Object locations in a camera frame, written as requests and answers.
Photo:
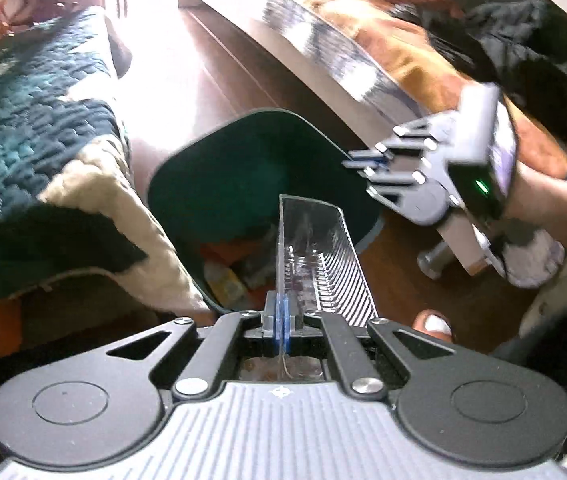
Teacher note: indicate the metal bed leg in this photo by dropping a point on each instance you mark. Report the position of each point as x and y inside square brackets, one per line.
[433, 260]

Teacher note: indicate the person's right forearm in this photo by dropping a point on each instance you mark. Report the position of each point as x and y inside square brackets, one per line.
[558, 200]

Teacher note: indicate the clear ribbed plastic tray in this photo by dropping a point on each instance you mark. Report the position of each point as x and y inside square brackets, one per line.
[333, 260]

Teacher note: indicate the black jacket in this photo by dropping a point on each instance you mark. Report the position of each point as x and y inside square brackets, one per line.
[538, 45]

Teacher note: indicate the teal patchwork quilt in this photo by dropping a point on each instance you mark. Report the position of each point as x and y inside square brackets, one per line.
[38, 135]

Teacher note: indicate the orange slipper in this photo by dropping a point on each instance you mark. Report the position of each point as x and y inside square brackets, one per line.
[436, 325]

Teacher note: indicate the orange patchwork quilt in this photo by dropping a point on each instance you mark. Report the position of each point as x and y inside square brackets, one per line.
[403, 60]

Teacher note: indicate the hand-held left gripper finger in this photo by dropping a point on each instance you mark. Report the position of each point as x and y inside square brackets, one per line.
[287, 322]
[277, 320]

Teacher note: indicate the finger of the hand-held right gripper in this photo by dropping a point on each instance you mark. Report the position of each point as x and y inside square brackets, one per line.
[413, 195]
[413, 140]

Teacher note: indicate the orange mesh bag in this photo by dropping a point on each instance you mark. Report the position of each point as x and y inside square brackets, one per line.
[228, 252]

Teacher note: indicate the yellow drink bottle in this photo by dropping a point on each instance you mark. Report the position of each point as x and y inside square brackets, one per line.
[223, 280]

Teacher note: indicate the white bed frame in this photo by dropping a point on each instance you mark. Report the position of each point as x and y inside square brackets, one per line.
[283, 40]

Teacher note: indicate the dark green trash bin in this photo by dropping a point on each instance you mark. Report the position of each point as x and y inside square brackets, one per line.
[243, 170]

